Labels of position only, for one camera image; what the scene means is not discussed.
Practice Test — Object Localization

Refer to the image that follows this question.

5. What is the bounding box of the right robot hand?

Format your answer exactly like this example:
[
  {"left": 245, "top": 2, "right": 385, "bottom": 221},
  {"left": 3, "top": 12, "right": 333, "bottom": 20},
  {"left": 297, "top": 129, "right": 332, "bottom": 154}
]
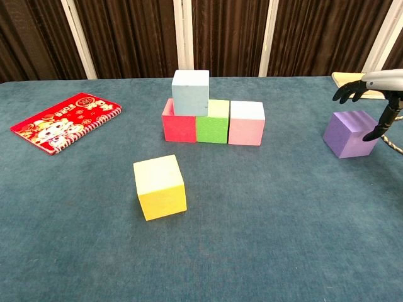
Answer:
[{"left": 332, "top": 69, "right": 403, "bottom": 142}]

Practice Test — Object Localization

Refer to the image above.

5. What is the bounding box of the purple block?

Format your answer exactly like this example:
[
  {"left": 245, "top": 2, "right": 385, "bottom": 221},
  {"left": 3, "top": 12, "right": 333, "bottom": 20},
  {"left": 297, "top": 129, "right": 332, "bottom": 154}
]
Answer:
[{"left": 322, "top": 109, "right": 380, "bottom": 159}]

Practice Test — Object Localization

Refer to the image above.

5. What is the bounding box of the pink foam cube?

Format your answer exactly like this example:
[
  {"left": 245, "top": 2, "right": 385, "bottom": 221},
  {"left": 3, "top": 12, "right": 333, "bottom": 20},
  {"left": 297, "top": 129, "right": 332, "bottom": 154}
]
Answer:
[{"left": 227, "top": 100, "right": 266, "bottom": 147}]

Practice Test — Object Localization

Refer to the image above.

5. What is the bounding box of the light blue block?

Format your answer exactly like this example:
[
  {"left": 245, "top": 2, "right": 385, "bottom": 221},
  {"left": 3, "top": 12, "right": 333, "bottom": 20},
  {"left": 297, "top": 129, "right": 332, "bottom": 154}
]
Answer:
[{"left": 171, "top": 69, "right": 210, "bottom": 116}]

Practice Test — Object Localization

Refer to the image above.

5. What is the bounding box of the pink block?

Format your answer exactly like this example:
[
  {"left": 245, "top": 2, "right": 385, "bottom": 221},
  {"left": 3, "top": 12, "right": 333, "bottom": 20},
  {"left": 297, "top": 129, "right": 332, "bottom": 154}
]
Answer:
[{"left": 161, "top": 98, "right": 198, "bottom": 143}]

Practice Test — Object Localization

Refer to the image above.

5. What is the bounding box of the yellow block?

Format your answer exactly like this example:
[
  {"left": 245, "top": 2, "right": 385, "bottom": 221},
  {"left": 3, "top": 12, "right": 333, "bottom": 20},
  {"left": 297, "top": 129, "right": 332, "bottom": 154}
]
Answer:
[{"left": 132, "top": 154, "right": 188, "bottom": 221}]

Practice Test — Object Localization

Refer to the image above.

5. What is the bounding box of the brown kraft paper notepad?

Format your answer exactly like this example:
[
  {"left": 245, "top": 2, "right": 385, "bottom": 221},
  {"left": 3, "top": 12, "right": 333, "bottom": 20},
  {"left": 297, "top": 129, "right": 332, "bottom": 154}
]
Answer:
[{"left": 331, "top": 71, "right": 387, "bottom": 100}]

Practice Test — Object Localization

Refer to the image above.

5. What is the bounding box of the green foam cube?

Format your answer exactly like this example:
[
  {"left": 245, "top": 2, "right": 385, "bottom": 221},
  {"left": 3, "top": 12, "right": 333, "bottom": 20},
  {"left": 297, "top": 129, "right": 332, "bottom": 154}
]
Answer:
[{"left": 195, "top": 99, "right": 230, "bottom": 145}]

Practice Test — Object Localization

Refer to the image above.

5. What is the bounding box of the teal felt table cover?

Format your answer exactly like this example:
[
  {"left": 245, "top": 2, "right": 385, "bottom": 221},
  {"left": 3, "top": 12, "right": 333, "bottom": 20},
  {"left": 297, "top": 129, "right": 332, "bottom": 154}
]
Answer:
[{"left": 0, "top": 74, "right": 403, "bottom": 302}]

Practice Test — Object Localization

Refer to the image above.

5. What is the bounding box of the dark brown pleated curtain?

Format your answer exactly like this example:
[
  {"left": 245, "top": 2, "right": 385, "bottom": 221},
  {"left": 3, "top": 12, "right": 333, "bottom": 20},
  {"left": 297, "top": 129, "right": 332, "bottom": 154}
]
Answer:
[{"left": 0, "top": 0, "right": 403, "bottom": 84}]

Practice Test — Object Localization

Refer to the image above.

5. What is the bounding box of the red spiral cartoon notebook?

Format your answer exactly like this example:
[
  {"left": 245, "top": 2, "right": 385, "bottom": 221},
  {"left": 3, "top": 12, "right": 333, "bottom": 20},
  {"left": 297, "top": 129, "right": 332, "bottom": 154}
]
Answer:
[{"left": 9, "top": 92, "right": 123, "bottom": 156}]

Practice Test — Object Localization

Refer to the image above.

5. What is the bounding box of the white partition frame post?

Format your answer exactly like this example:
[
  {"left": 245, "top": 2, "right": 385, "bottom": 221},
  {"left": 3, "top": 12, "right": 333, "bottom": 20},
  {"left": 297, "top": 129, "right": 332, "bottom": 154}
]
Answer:
[
  {"left": 361, "top": 0, "right": 403, "bottom": 74},
  {"left": 60, "top": 0, "right": 98, "bottom": 80},
  {"left": 258, "top": 0, "right": 280, "bottom": 77},
  {"left": 173, "top": 0, "right": 195, "bottom": 78}
]

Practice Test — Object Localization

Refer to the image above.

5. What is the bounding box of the braided beige rope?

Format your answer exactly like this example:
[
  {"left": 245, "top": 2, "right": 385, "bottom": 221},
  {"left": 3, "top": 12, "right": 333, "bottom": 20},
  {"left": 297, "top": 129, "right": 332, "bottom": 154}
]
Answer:
[{"left": 380, "top": 115, "right": 403, "bottom": 155}]

